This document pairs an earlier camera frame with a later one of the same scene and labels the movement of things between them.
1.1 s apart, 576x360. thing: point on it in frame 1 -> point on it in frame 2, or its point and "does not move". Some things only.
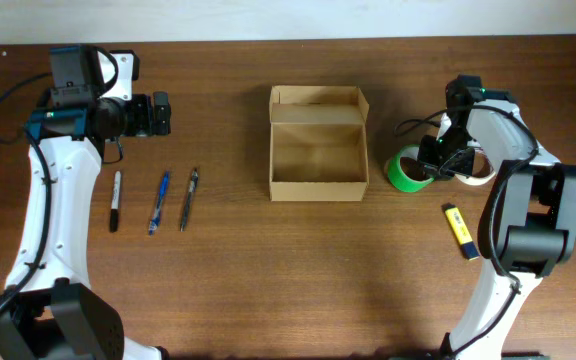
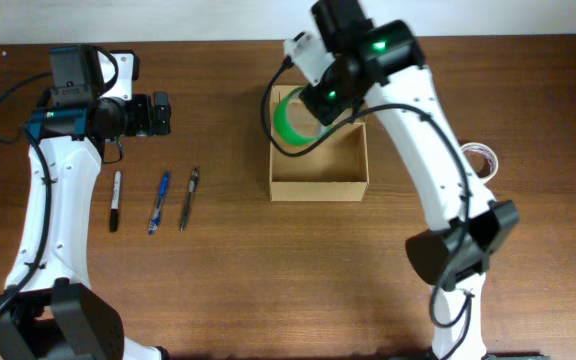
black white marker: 114,210 does not move
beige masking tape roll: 483,170 does not move
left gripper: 161,113 does not move
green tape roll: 396,175 -> 287,132
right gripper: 448,161 -> 319,103
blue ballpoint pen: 156,218 does not move
